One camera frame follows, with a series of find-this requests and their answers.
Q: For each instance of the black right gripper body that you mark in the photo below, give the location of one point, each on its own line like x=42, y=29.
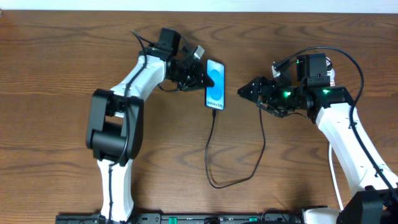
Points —
x=265, y=94

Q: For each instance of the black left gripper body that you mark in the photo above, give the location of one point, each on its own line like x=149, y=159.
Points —
x=189, y=76

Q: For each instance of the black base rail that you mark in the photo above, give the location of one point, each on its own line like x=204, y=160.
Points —
x=156, y=218

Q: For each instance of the blue Galaxy smartphone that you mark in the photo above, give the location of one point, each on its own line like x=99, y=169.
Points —
x=215, y=95

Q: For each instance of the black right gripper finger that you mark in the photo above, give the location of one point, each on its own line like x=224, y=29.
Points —
x=270, y=109
x=252, y=90

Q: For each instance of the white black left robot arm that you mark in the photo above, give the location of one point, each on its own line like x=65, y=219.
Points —
x=116, y=119

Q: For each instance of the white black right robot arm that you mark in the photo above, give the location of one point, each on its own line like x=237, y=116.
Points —
x=372, y=184

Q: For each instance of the white power strip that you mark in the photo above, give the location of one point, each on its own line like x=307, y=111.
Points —
x=330, y=71

